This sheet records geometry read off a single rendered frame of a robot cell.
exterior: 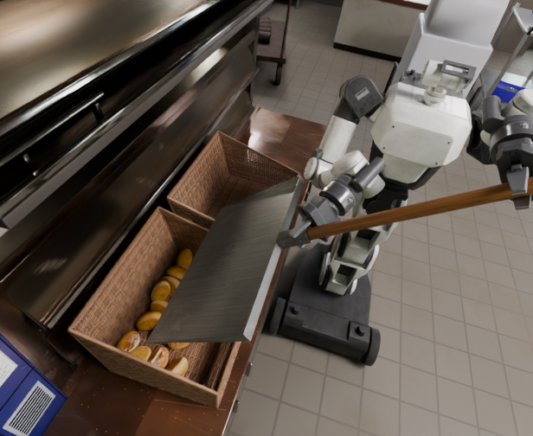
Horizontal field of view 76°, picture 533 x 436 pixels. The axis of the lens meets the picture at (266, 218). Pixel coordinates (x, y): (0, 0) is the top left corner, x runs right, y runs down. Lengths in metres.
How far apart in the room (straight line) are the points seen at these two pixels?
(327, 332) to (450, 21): 2.77
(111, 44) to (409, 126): 0.84
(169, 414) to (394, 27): 5.26
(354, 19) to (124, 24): 4.76
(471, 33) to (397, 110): 2.59
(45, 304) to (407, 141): 1.13
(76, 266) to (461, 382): 2.01
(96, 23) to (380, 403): 1.97
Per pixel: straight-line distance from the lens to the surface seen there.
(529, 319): 2.87
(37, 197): 0.72
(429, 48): 3.61
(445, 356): 2.36
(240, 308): 0.83
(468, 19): 3.65
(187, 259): 1.51
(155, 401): 1.33
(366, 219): 0.77
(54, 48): 0.91
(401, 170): 1.21
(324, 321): 1.93
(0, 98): 0.82
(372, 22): 5.63
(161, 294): 1.42
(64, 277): 1.12
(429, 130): 1.13
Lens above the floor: 1.85
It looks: 47 degrees down
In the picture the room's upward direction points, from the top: 10 degrees clockwise
